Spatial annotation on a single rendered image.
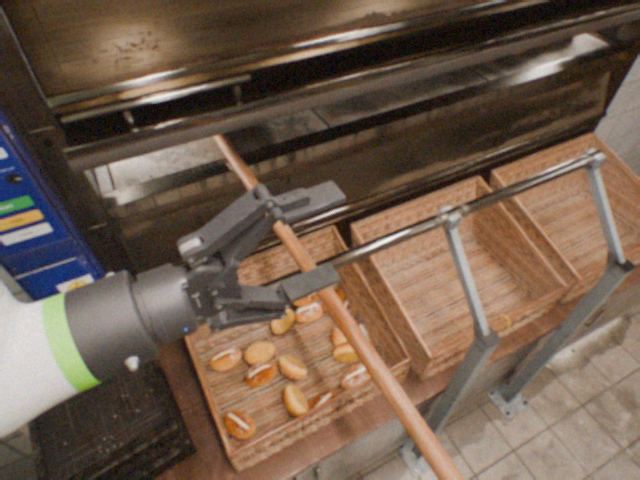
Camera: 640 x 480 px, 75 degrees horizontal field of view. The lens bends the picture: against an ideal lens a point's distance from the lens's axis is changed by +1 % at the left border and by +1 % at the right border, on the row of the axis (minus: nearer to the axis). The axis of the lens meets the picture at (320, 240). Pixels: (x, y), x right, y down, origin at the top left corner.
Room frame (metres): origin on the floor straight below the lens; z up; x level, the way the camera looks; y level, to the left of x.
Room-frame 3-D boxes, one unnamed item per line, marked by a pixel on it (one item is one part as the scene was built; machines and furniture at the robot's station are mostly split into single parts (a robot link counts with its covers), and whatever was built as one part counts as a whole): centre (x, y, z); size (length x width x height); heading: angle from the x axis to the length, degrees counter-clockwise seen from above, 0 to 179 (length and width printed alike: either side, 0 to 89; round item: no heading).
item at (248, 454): (0.62, 0.09, 0.72); 0.56 x 0.49 x 0.28; 118
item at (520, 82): (1.12, -0.30, 1.16); 1.80 x 0.06 x 0.04; 117
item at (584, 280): (1.15, -0.99, 0.72); 0.56 x 0.49 x 0.28; 117
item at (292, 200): (0.30, 0.03, 1.57); 0.05 x 0.01 x 0.03; 118
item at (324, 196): (0.31, 0.01, 1.55); 0.07 x 0.03 x 0.01; 118
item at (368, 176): (1.10, -0.31, 1.02); 1.79 x 0.11 x 0.19; 117
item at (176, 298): (0.24, 0.13, 1.48); 0.09 x 0.07 x 0.08; 118
